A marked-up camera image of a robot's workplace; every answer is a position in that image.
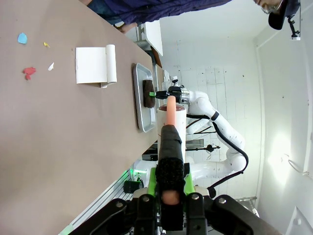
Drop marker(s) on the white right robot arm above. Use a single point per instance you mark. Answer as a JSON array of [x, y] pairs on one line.
[[225, 127]]

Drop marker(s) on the person left hand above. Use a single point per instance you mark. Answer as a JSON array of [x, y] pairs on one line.
[[127, 27]]

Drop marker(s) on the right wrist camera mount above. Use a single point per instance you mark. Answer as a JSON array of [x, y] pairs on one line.
[[174, 83]]

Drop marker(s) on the white paper scrap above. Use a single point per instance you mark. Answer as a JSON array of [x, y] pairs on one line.
[[51, 66]]

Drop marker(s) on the yellow paper scrap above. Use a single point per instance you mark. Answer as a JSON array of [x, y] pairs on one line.
[[46, 44]]

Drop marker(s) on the black cap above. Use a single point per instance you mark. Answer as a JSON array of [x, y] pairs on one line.
[[281, 14]]

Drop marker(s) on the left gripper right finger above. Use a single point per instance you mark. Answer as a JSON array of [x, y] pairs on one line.
[[215, 215]]

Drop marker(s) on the person head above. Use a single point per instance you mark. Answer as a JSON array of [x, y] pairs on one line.
[[267, 6]]

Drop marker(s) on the blue paper scrap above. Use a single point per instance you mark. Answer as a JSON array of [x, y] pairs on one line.
[[22, 38]]

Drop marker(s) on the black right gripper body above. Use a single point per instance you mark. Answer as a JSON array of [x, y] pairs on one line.
[[173, 93]]

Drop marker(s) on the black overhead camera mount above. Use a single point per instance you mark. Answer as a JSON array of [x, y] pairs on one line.
[[294, 29]]

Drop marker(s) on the brown cloth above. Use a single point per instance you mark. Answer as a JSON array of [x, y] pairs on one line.
[[148, 85]]

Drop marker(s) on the black tripod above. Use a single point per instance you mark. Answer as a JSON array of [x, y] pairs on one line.
[[209, 147]]

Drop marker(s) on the aluminium frame rail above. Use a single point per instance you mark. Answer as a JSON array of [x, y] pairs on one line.
[[102, 198]]

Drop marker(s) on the white folded roller stand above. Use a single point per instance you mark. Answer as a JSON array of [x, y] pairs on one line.
[[90, 64]]

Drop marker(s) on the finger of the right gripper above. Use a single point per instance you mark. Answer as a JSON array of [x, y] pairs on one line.
[[159, 93], [162, 96]]

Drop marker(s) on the purple zip jacket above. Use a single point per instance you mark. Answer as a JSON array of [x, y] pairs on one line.
[[159, 9]]

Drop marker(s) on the red paper scrap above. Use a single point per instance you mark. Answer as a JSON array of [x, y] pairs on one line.
[[29, 71]]

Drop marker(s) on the large white table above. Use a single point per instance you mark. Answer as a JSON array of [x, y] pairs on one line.
[[154, 36]]

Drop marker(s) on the metal tray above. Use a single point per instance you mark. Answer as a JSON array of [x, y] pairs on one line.
[[140, 115]]

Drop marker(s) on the blue jeans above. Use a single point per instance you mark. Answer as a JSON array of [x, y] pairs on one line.
[[105, 9]]

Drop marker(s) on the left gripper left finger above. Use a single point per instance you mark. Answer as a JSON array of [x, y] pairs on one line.
[[137, 215]]

